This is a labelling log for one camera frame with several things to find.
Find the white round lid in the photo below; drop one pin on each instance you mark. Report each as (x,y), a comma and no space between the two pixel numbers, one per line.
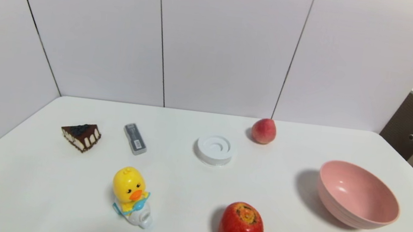
(214,149)

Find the brown partition panel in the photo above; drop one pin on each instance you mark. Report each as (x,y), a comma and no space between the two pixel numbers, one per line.
(404,123)

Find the chocolate blueberry cake slice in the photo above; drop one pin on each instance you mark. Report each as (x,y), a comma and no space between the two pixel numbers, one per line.
(82,135)

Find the yellow duck toy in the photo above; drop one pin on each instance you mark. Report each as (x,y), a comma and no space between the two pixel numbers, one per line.
(128,189)

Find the pink peach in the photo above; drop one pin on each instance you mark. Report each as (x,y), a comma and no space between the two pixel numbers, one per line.
(264,131)

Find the red apple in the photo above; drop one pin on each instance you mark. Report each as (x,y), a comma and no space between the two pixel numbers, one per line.
(241,231)

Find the grey rectangular case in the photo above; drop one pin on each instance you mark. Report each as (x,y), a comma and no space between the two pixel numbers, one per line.
(135,139)

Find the pink bowl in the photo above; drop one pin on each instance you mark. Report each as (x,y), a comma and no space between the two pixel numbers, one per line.
(356,197)

